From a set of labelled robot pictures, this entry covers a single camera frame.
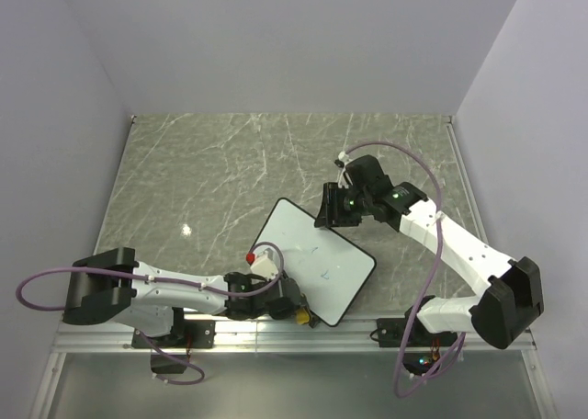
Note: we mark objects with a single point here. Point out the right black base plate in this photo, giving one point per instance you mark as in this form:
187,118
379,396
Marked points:
389,333

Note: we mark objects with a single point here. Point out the aluminium right side rail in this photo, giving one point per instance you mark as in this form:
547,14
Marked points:
473,206

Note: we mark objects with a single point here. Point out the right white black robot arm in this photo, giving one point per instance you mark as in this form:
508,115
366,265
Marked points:
507,295

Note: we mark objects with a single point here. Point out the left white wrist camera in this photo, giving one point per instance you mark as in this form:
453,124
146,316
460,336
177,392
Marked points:
263,264

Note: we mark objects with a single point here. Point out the yellow black whiteboard eraser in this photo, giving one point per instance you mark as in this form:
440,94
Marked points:
302,317

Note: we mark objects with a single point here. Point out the aluminium rail front frame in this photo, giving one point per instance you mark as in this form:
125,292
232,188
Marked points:
269,369

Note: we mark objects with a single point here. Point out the white whiteboard black frame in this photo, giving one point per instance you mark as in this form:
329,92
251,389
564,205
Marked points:
329,269

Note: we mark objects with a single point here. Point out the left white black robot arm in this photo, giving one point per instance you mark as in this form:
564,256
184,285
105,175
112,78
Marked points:
115,287

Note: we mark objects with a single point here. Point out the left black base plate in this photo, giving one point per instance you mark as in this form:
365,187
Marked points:
197,334

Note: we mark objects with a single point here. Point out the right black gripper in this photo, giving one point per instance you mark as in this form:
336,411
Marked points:
330,213

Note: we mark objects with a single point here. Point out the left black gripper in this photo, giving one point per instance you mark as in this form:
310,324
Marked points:
278,314

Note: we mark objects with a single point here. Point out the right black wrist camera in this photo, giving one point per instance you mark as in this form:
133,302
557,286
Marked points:
365,174

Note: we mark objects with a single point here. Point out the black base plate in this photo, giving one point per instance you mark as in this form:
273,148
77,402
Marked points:
197,334
389,333

